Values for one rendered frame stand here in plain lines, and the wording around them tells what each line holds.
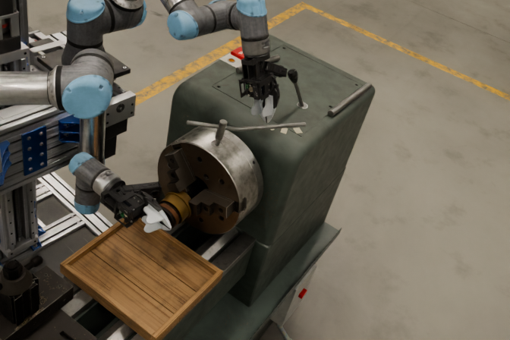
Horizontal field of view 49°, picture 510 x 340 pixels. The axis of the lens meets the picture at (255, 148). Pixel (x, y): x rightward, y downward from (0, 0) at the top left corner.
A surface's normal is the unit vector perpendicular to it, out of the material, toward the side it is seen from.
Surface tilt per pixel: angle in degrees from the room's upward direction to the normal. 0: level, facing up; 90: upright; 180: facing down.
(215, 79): 0
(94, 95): 89
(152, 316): 0
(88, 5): 7
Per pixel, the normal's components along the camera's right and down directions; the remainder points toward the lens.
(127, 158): 0.20, -0.77
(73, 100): 0.23, 0.63
